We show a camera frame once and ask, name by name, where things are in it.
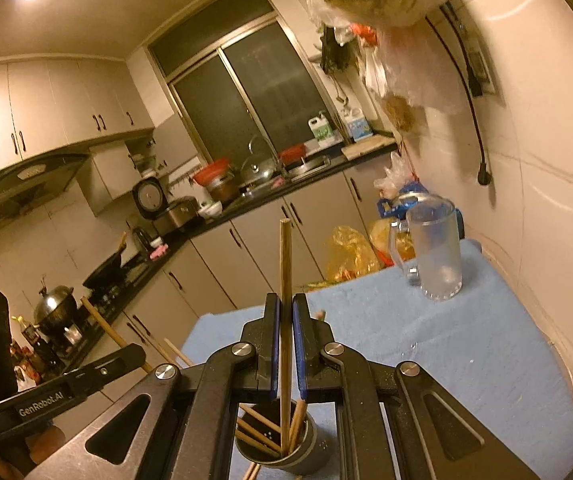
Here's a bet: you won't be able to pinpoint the orange plastic bag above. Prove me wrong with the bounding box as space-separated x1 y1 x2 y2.
369 217 418 269

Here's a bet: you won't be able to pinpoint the black utensil holder cup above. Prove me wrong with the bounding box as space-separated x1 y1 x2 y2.
234 400 333 477

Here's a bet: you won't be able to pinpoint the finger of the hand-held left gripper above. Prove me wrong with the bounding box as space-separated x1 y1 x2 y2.
66 345 147 395

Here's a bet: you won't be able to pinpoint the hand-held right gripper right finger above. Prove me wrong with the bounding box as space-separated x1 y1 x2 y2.
291 292 542 480

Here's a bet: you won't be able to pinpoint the cream wall cabinets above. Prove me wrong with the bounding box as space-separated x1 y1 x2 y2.
0 57 158 187

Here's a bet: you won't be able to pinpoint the silver rice cooker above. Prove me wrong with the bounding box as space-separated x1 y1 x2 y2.
131 177 200 237

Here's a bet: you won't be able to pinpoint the yellow plastic bag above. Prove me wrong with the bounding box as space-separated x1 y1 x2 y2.
326 225 383 284

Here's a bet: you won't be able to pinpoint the range hood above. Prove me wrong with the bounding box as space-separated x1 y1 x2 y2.
0 152 92 244

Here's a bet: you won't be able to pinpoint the blue plastic bag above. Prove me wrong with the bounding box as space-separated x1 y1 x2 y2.
376 191 467 242

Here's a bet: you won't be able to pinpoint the small red basin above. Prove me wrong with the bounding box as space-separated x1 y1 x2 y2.
279 143 307 165

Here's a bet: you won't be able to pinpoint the hanging white plastic bag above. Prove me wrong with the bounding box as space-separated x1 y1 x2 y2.
363 25 463 117

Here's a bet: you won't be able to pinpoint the white jug green label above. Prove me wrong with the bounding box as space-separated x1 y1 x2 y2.
307 112 337 149

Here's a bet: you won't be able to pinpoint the wall socket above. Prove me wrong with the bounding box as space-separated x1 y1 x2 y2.
461 40 495 97

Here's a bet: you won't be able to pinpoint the steel pot with lid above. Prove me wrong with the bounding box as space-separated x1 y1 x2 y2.
33 275 78 337

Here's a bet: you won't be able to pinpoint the cream base cabinets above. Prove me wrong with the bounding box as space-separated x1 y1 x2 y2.
66 160 403 411

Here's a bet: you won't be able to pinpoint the chrome sink faucet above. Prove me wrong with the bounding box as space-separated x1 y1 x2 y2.
247 135 280 167

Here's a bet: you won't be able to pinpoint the brown cooking pot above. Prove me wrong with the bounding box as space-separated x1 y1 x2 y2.
206 178 240 207

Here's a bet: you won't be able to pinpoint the person's left hand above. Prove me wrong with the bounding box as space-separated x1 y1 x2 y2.
0 426 64 480

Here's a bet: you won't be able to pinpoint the glass pot lid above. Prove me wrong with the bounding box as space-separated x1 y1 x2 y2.
239 157 278 184

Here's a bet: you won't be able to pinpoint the wooden cutting board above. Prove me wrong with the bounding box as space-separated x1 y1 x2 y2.
341 135 397 160

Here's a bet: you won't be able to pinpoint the large red basin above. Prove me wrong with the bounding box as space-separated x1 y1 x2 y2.
191 157 232 187

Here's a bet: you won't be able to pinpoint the black power cable with plug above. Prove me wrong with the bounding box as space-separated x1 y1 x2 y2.
423 15 493 187

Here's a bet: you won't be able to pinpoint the dark sliding window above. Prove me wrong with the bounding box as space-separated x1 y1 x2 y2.
146 0 338 172

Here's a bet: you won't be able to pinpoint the white crumpled plastic bag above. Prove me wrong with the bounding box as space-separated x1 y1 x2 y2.
373 152 420 197

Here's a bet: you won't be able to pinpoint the clear glass beer mug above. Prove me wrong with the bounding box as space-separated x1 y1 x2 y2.
389 198 464 302

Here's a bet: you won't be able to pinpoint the blue table cloth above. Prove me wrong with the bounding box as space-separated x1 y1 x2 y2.
181 239 573 480

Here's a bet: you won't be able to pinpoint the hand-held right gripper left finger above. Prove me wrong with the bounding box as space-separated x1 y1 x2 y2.
25 292 282 480

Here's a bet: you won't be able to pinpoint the black wok pan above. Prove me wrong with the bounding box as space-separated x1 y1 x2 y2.
82 231 140 292

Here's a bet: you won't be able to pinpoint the hanging bag brown contents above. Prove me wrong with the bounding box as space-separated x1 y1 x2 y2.
383 95 417 134

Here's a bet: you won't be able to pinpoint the white jug blue label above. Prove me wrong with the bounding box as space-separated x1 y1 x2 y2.
341 107 371 142

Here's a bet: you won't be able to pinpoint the brown wooden chopstick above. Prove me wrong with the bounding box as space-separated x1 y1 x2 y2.
80 296 156 374
279 219 293 455

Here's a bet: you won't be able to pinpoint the black kitchen countertop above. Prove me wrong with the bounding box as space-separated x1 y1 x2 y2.
14 147 399 391

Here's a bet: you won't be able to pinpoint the gas stove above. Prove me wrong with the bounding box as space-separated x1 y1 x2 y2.
36 255 153 362

